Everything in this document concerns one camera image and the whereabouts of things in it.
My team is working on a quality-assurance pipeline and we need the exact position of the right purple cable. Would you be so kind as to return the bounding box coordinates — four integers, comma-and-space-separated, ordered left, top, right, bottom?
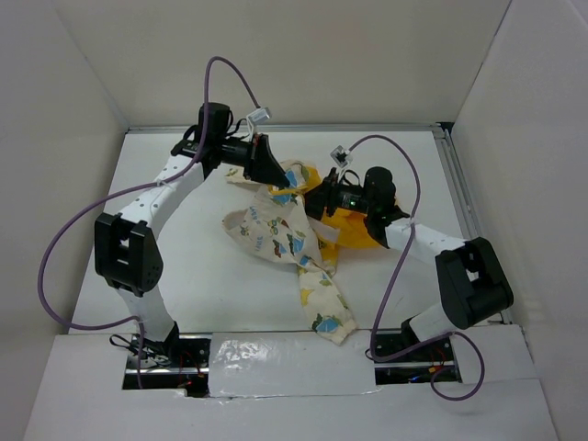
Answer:
346, 134, 486, 402

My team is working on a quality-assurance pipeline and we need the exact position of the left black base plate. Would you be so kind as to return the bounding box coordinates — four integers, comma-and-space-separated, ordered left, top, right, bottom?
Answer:
109, 334, 212, 398

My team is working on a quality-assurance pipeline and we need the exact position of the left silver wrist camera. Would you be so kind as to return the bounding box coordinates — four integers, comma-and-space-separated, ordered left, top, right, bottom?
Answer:
245, 107, 272, 134

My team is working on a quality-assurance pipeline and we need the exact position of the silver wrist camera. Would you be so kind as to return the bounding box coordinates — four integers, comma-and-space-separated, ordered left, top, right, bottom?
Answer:
245, 107, 272, 134
330, 145, 353, 175

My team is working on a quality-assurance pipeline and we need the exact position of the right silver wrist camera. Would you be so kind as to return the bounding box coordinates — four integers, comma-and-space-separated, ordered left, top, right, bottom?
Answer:
330, 145, 353, 175

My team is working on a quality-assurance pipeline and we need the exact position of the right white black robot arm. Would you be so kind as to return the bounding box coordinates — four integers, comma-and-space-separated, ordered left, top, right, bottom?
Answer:
304, 166, 514, 360

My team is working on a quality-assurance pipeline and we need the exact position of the dinosaur print yellow-lined jacket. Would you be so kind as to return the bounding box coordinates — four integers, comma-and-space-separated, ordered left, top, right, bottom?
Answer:
222, 160, 380, 345

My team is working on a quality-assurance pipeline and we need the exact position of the white tape sheet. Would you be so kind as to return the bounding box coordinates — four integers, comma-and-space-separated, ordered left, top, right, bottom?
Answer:
209, 331, 378, 398

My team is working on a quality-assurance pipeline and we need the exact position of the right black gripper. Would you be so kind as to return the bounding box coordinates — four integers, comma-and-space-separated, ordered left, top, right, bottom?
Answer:
292, 167, 376, 221

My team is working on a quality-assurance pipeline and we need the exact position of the purple cable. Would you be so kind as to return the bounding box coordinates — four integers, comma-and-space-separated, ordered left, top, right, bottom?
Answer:
37, 55, 258, 390
346, 134, 486, 402

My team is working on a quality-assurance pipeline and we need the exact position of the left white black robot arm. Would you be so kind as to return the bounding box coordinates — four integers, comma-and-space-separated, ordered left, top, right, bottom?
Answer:
95, 103, 289, 367

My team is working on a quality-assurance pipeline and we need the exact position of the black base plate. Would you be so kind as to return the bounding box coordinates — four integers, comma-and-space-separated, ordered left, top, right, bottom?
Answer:
109, 334, 212, 398
365, 329, 461, 385

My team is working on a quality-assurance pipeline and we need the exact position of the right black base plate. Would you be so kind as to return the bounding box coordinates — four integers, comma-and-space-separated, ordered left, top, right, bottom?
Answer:
365, 329, 461, 385

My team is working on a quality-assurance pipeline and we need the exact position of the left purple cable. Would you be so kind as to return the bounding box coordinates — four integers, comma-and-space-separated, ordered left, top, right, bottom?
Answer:
37, 55, 258, 390

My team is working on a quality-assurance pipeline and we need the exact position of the aluminium frame rail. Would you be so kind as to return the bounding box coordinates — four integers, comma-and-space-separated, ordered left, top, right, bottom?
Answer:
123, 120, 514, 325

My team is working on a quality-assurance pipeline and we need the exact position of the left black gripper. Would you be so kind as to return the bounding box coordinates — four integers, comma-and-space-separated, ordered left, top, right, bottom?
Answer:
217, 133, 289, 187

